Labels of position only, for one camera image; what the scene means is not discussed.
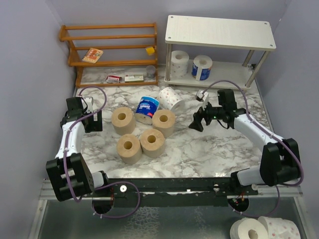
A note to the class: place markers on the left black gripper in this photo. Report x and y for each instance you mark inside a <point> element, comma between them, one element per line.
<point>96,125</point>

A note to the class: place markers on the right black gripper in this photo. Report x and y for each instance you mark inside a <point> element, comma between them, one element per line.
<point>198,117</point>

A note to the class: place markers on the pink dotted roll back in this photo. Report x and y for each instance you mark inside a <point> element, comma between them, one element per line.
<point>169,99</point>

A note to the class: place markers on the pink dotted roll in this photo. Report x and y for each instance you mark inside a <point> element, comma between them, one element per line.
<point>169,99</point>
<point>179,63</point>

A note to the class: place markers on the blue Tempo roll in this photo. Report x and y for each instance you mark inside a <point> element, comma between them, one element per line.
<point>146,109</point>

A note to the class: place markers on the pink dotted roll front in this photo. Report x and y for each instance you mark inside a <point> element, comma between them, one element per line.
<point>179,63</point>

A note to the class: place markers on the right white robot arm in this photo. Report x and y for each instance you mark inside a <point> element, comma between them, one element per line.
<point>280,161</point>

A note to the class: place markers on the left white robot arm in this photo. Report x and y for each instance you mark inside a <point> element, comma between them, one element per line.
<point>68,172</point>

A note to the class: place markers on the white two-tier shelf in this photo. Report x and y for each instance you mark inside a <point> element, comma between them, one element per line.
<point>255,37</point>

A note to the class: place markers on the brown paper roll back left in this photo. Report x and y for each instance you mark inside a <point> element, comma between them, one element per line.
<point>123,120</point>

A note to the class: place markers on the brown paper roll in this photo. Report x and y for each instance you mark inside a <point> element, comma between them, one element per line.
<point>123,120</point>
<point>164,121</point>
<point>152,143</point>
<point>129,149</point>

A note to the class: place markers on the brown paper roll back right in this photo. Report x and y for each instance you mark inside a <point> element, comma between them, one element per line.
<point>164,121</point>

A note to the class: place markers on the brown paper roll front left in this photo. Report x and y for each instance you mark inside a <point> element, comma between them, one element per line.
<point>129,149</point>

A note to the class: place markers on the red white small box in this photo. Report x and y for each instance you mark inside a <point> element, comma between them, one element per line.
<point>112,79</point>

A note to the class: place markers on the brown paper roll front right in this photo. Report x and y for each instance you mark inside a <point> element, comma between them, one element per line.
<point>152,143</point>

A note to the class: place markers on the white green flat box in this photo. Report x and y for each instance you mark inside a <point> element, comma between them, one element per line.
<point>133,77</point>

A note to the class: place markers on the brown wooden rack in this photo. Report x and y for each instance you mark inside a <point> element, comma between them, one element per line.
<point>74,59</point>

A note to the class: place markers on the small grey cup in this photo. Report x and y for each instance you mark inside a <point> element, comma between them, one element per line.
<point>150,71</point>

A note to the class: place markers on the orange patterned booklet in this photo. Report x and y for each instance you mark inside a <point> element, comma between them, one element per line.
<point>92,55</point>

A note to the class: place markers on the yellow cube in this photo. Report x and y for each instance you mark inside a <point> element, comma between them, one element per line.
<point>150,50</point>

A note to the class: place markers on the plain white roll foreground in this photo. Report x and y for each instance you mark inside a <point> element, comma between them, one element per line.
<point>247,228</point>

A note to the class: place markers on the pink dotted roll foreground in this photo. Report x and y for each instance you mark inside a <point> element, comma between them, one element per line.
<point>279,228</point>

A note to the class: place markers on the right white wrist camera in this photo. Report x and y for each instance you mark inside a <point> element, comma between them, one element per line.
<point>202,96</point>

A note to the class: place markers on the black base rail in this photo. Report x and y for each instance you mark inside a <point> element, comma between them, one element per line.
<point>134,193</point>

